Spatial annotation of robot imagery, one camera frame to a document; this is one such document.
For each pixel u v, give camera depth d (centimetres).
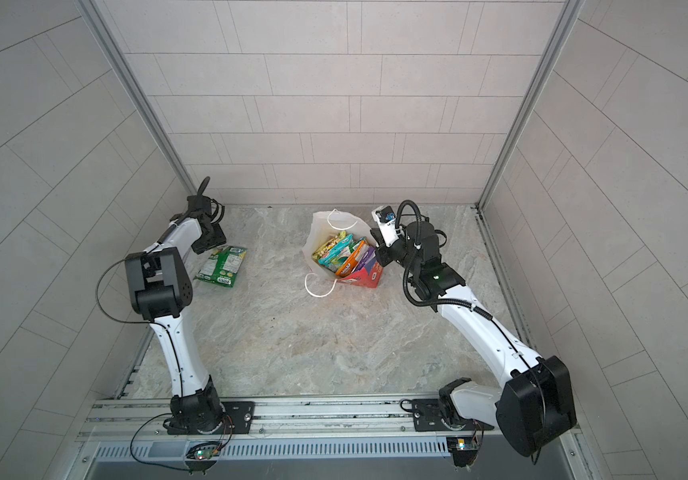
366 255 82
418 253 56
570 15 71
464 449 68
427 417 71
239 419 71
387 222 63
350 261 86
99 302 51
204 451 64
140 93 85
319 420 72
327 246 89
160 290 56
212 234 84
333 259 88
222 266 95
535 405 38
